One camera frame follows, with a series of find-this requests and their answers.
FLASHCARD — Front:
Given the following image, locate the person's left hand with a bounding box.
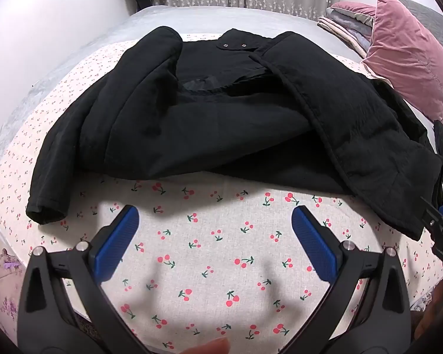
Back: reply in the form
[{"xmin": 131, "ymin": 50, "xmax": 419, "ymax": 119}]
[{"xmin": 179, "ymin": 337, "xmax": 230, "ymax": 354}]

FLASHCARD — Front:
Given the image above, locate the purple floral cloth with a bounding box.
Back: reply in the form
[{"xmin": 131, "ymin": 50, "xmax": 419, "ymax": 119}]
[{"xmin": 0, "ymin": 249, "xmax": 26, "ymax": 340}]

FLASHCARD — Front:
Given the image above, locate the grey quilted headboard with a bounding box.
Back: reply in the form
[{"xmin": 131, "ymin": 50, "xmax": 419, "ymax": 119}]
[{"xmin": 391, "ymin": 0, "xmax": 443, "ymax": 56}]

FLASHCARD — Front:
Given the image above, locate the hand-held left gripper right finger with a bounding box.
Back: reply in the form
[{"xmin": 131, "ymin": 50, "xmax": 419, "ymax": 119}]
[{"xmin": 282, "ymin": 205, "xmax": 412, "ymax": 354}]

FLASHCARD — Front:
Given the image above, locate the black jacket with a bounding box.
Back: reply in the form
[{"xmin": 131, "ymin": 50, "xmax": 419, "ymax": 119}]
[{"xmin": 25, "ymin": 26, "xmax": 443, "ymax": 242}]

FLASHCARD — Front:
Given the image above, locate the cherry print blanket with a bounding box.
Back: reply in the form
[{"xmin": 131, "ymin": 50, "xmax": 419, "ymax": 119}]
[{"xmin": 0, "ymin": 33, "xmax": 443, "ymax": 354}]

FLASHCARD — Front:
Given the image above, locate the pink velvet pillow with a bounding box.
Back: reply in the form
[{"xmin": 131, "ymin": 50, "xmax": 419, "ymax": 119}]
[{"xmin": 360, "ymin": 0, "xmax": 443, "ymax": 122}]

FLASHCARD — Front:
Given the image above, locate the stack of folded blankets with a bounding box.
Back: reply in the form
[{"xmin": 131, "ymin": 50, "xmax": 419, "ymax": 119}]
[{"xmin": 317, "ymin": 2, "xmax": 377, "ymax": 58}]

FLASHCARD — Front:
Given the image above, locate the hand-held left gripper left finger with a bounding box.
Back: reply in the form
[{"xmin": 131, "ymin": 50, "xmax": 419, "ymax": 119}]
[{"xmin": 17, "ymin": 204, "xmax": 140, "ymax": 354}]

